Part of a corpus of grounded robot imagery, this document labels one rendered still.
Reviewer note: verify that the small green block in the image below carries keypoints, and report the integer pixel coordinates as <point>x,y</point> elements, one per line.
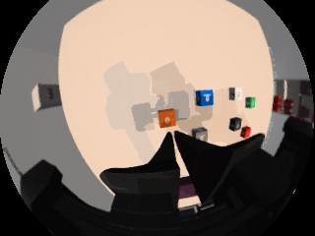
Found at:
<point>250,102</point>

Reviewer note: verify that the blue block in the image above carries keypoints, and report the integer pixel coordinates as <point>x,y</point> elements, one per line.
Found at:
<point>204,97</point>

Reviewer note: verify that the orange block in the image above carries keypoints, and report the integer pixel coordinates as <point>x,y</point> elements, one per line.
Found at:
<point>166,118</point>

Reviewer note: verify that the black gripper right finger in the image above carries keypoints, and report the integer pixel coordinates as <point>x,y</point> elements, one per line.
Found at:
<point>209,164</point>

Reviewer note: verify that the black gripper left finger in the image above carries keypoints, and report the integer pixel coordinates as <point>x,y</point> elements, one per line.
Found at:
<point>160,175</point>

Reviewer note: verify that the white block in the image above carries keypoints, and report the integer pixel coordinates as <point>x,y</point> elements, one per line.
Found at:
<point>235,93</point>

